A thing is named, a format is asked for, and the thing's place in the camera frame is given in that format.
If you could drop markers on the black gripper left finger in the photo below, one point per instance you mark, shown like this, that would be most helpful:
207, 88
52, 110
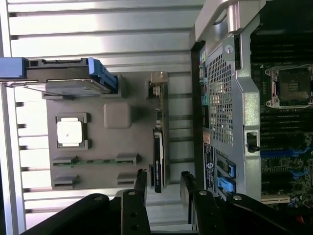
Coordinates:
134, 215

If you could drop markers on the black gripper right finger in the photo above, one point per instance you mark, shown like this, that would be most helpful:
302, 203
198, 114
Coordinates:
205, 215

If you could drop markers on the green RAM stick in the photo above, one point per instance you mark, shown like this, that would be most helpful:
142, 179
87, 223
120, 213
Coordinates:
97, 162

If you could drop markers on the grey parts rack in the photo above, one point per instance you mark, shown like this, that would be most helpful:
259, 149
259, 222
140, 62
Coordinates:
110, 147

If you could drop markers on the blue expansion slot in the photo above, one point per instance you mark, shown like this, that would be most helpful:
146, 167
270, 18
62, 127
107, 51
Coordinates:
281, 153

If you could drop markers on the silver CPU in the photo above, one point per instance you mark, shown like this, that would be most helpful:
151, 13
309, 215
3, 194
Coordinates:
69, 133

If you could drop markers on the green motherboard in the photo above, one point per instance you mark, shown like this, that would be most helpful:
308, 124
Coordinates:
281, 137

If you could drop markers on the open grey PC case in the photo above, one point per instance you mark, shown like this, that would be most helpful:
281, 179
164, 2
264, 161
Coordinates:
244, 102

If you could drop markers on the CPU socket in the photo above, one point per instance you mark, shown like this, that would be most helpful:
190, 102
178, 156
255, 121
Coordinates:
293, 85

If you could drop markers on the hard disk with blue carrier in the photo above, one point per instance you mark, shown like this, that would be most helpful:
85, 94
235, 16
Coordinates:
61, 73

